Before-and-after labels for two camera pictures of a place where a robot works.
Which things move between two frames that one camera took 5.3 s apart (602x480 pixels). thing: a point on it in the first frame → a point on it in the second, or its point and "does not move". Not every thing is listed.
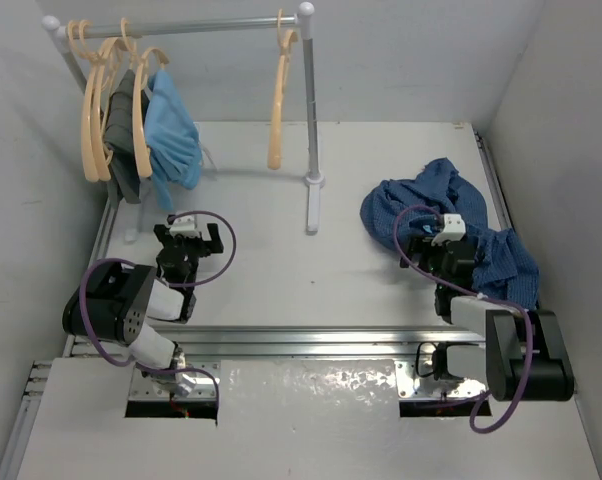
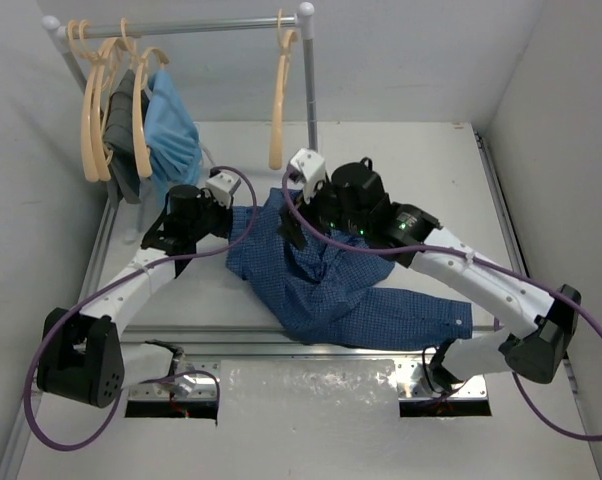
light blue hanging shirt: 174,148 does not move
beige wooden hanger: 287,37 does not move
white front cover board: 290,420 does not move
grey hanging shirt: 124,175 does not move
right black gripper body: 431,256 → 324,210
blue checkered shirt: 505,268 → 323,291
